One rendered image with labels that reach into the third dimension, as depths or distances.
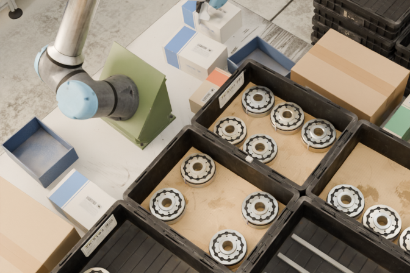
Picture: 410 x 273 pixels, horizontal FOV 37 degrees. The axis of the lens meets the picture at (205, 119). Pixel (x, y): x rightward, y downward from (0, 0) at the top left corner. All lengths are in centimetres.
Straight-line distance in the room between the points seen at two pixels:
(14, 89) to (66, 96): 145
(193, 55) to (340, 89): 53
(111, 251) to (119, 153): 42
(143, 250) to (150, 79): 54
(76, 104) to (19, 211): 35
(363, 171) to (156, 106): 67
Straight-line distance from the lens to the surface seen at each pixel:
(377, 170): 186
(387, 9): 272
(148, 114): 196
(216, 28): 223
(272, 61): 222
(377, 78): 201
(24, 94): 326
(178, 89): 218
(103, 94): 188
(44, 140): 217
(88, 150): 211
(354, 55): 205
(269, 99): 193
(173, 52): 217
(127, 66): 201
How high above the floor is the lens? 243
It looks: 56 degrees down
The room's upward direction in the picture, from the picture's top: 9 degrees counter-clockwise
